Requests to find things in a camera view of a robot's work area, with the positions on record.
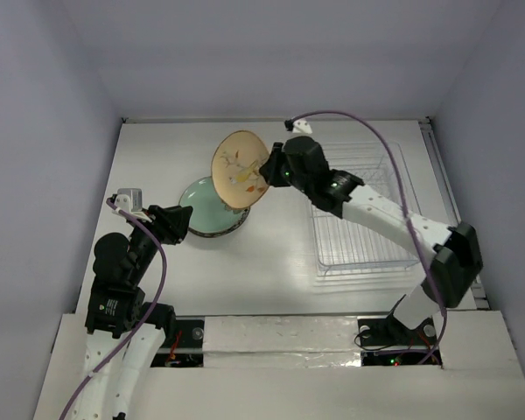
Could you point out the white wire dish rack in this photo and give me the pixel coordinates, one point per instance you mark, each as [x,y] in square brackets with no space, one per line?
[363,243]

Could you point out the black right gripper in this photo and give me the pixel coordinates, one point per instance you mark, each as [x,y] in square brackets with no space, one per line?
[278,162]

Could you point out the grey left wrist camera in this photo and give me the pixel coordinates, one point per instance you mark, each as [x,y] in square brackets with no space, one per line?
[131,199]

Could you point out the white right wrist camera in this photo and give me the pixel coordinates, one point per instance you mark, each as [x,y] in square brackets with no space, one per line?
[298,126]

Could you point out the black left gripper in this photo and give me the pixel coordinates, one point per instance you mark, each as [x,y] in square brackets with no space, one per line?
[171,220]

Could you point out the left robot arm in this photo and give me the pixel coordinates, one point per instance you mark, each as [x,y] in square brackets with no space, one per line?
[124,330]

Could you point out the green plate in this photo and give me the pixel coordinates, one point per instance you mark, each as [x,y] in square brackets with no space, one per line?
[201,194]

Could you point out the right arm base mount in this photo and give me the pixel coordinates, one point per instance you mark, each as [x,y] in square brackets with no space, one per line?
[384,341]

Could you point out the beige floral plate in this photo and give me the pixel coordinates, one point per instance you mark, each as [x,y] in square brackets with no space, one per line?
[235,169]

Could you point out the white foam block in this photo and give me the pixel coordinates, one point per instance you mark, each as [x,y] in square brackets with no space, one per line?
[280,342]

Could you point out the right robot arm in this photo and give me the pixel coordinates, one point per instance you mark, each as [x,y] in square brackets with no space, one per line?
[450,255]

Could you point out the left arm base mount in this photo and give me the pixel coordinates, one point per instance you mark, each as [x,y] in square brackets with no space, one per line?
[184,349]

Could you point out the white blue patterned plate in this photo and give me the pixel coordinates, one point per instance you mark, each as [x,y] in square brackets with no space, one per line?
[207,223]

